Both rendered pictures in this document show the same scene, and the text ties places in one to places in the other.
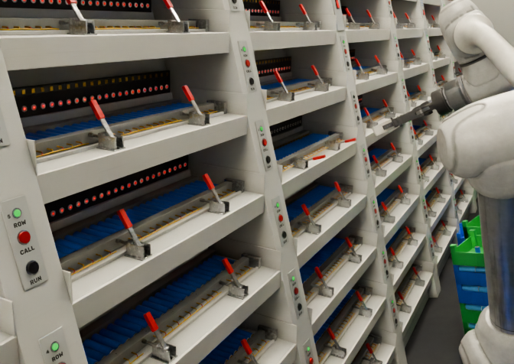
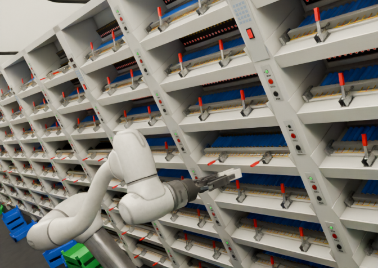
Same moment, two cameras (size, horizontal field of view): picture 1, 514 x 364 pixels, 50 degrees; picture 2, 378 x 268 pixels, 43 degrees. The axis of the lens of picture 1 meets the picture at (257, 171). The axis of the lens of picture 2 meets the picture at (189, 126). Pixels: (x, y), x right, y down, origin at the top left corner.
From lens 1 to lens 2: 302 cm
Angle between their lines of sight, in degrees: 116
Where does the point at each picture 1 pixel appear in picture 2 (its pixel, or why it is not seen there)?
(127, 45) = (117, 97)
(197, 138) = (148, 130)
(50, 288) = not seen: hidden behind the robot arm
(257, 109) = (172, 124)
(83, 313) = not seen: hidden behind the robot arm
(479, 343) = not seen: outside the picture
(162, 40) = (125, 94)
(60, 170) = (115, 130)
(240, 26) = (153, 82)
